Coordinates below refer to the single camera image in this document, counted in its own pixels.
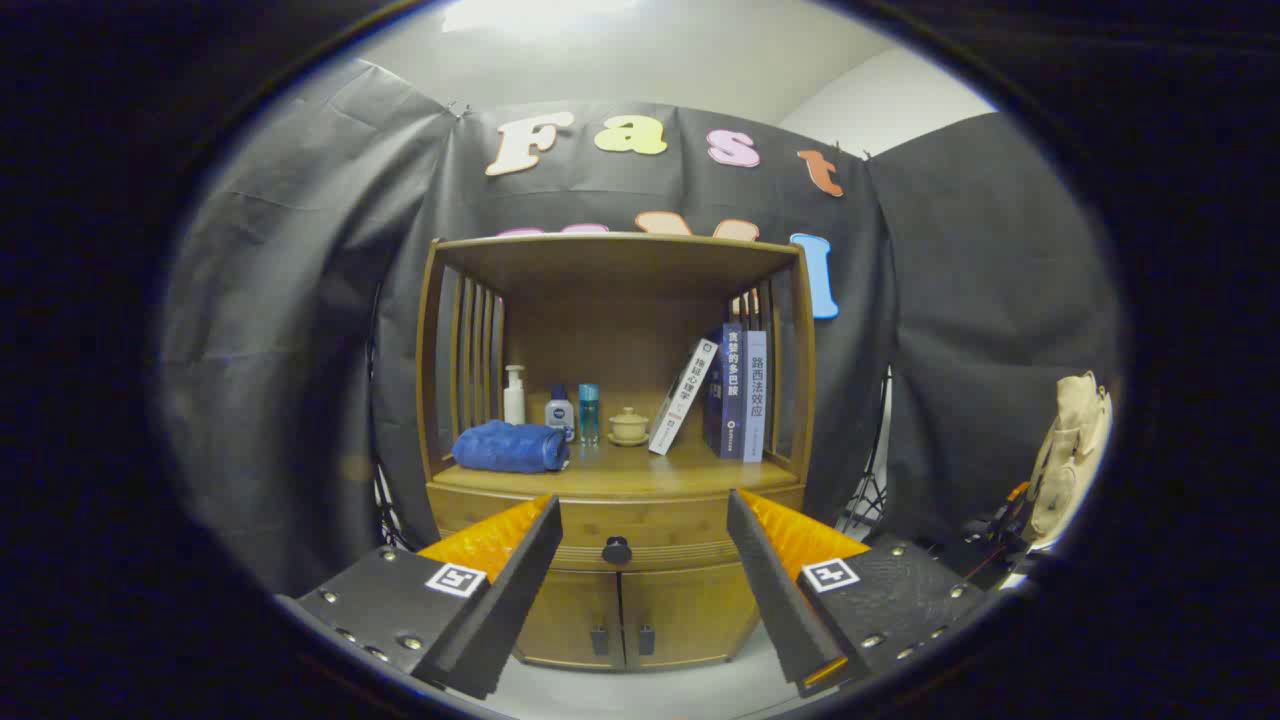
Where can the orange tool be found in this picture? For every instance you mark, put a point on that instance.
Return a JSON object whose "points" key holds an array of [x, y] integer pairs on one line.
{"points": [[1017, 491]]}

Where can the wooden countertop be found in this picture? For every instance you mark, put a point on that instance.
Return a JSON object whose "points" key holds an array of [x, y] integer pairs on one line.
{"points": [[640, 470]]}

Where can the white book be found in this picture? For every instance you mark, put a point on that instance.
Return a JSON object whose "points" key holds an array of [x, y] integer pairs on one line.
{"points": [[682, 400]]}

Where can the beige bag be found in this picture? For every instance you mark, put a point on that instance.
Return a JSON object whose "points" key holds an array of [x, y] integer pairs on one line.
{"points": [[1070, 460]]}

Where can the black tripod stand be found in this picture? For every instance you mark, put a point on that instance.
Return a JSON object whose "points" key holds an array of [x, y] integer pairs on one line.
{"points": [[868, 495], [388, 510]]}

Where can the beige lidded teacup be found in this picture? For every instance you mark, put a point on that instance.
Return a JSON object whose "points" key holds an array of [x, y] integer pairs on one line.
{"points": [[628, 427]]}

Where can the wooden cabinet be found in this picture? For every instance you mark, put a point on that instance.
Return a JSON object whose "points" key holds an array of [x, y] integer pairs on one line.
{"points": [[620, 330]]}

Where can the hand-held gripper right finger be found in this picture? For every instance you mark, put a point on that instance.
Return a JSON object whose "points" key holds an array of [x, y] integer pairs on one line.
{"points": [[775, 590]]}

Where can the small white bottle blue cap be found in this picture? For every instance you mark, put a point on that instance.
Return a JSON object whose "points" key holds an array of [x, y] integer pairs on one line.
{"points": [[559, 415]]}

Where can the folded blue towel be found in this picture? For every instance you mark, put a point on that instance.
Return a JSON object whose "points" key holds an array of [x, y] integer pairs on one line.
{"points": [[505, 447]]}

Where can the light blue bottle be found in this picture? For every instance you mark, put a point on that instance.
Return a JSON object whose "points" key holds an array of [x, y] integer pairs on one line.
{"points": [[589, 415]]}

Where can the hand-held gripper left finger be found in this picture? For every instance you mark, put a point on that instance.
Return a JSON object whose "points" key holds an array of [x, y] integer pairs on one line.
{"points": [[505, 590]]}

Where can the wooden cabinet door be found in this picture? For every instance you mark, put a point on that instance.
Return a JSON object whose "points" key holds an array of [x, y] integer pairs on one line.
{"points": [[690, 610], [575, 615]]}

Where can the dark blue book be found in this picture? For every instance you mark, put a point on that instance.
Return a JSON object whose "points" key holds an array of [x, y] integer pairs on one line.
{"points": [[728, 390]]}

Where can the pale blue book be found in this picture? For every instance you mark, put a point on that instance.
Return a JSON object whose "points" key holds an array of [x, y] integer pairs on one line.
{"points": [[756, 400]]}

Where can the white pump bottle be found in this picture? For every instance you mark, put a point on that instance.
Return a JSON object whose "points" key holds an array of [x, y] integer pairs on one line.
{"points": [[514, 400]]}

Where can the wooden drawer with black knob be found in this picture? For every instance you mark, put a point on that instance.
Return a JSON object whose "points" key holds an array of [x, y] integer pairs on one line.
{"points": [[650, 520]]}

